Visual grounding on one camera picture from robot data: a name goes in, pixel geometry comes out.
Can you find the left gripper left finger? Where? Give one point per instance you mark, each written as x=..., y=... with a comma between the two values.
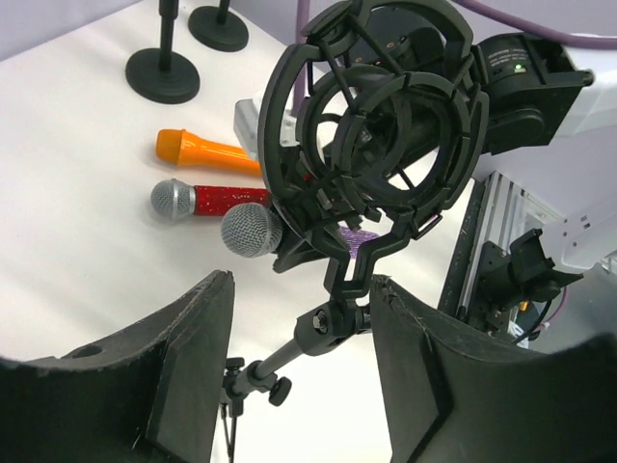
x=147, y=393

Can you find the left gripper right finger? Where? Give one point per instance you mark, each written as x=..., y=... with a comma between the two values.
x=453, y=394

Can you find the red microphone silver grille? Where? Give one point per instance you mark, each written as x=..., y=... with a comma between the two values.
x=176, y=200

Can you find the orange microphone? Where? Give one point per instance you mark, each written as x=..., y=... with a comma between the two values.
x=185, y=149

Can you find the black tripod stand shock mount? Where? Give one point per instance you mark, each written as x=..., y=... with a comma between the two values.
x=381, y=148

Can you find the black round-base mic stand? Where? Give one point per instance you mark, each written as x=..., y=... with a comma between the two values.
x=160, y=74

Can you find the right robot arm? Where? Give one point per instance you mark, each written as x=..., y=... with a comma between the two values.
x=540, y=87

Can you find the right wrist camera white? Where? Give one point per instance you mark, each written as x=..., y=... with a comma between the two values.
x=245, y=125

